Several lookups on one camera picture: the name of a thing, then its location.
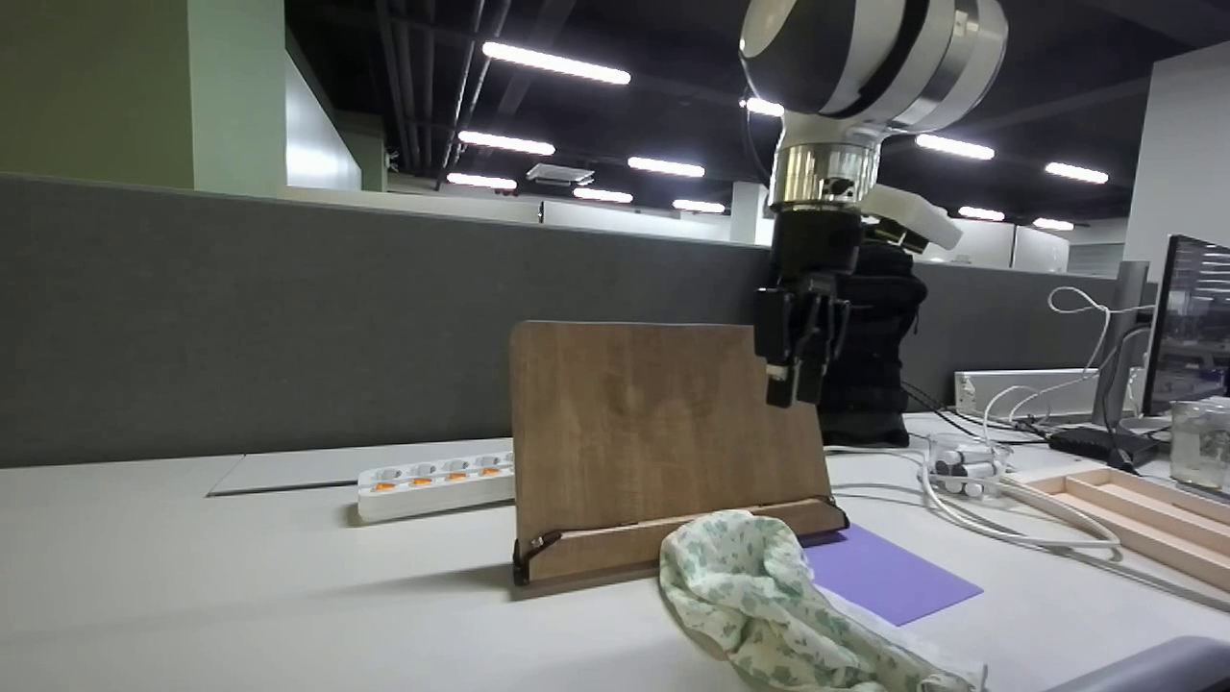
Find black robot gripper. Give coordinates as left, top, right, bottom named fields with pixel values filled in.
left=755, top=208, right=861, bottom=407

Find light green patterned cloth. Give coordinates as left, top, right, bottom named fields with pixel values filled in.
left=659, top=512, right=990, bottom=692

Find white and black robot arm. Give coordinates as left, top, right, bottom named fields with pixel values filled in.
left=738, top=0, right=1010, bottom=407

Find wooden book stand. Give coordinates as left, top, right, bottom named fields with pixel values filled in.
left=509, top=317, right=851, bottom=586

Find white adapter plugs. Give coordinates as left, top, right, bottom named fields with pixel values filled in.
left=929, top=442, right=1002, bottom=498

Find purple paper sheet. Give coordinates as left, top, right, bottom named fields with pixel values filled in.
left=804, top=525, right=979, bottom=626

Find white box device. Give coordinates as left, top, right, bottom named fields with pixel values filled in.
left=955, top=370, right=1096, bottom=422

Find black computer monitor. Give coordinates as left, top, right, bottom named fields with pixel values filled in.
left=1141, top=234, right=1230, bottom=416

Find white power strip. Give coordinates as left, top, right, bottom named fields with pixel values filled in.
left=354, top=451, right=517, bottom=522

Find grey desk partition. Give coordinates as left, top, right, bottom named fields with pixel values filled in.
left=0, top=173, right=1160, bottom=469

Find white cable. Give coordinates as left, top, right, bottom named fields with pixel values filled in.
left=827, top=447, right=1230, bottom=616

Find wooden tray frame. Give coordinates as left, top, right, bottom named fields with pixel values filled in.
left=1034, top=469, right=1230, bottom=592

